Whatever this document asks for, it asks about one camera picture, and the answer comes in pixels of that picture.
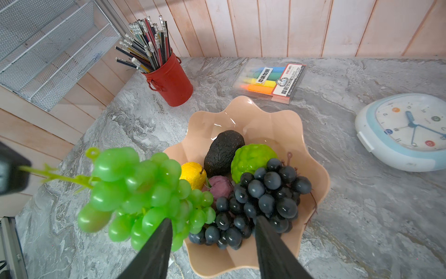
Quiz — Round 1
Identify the dark fake avocado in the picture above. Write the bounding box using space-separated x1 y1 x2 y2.
204 130 245 179

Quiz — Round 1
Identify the green bumpy fake fruit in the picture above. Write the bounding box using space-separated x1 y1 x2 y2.
231 144 278 183

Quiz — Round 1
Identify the red metal pencil cup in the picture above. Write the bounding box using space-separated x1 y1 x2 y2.
144 52 193 107

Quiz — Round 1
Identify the bundle of pencils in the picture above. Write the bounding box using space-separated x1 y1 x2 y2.
115 16 181 74

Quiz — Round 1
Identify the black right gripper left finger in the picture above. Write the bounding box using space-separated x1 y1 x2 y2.
117 218 173 279

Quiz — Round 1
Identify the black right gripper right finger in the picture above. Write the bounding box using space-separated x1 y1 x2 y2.
255 216 312 279

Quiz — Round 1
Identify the pink wavy fruit bowl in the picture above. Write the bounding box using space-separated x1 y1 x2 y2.
165 96 330 279

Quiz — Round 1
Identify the black fake grape bunch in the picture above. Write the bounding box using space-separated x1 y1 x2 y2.
189 158 312 250

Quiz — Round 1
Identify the pack of colour highlighters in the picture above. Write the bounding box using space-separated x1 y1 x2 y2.
233 59 307 104

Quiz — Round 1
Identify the white blue alarm clock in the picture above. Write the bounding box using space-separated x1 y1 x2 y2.
355 93 446 172

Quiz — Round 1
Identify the white mesh wall shelf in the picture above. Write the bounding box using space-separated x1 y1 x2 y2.
1 1 121 112

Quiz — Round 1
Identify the green fake grape bunch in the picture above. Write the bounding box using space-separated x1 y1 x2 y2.
19 147 216 252

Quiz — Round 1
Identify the yellow fake lemon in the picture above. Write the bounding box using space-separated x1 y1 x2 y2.
180 162 207 191

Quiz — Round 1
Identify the purple fake fig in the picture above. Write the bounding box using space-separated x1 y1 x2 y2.
202 176 233 201

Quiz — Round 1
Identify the grey blue bar tool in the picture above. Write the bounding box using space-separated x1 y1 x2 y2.
1 217 28 279

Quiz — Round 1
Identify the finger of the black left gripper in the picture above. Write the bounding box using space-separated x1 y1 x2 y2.
1 143 31 196

